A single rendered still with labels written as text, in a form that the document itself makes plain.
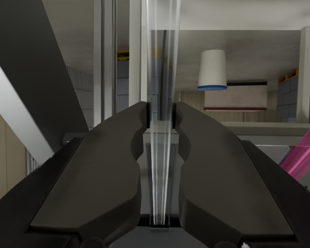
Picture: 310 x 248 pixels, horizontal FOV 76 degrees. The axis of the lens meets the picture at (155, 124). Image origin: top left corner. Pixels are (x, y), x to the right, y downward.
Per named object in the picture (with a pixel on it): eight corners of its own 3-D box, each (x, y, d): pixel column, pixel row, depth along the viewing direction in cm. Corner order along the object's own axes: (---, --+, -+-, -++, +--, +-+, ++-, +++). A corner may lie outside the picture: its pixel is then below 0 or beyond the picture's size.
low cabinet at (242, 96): (205, 91, 847) (205, 110, 851) (203, 83, 624) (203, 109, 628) (252, 90, 798) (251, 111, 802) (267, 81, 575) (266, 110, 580)
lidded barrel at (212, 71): (200, 58, 346) (199, 91, 349) (196, 50, 303) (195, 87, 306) (228, 56, 331) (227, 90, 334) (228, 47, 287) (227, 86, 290)
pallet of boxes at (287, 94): (316, 77, 506) (313, 128, 513) (277, 78, 530) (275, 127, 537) (351, 65, 378) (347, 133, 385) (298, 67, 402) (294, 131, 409)
